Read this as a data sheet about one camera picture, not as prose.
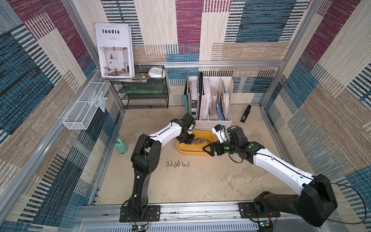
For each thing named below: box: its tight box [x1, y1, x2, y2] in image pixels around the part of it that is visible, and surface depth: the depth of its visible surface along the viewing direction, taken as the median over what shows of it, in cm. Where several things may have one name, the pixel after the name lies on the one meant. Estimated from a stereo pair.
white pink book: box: [199, 76, 211, 121], surface depth 99 cm
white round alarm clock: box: [147, 66, 166, 79], surface depth 91 cm
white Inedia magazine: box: [94, 22, 135, 79], surface depth 79 cm
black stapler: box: [240, 104, 252, 123], surface depth 114 cm
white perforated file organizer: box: [188, 75, 234, 128], surface depth 103 cm
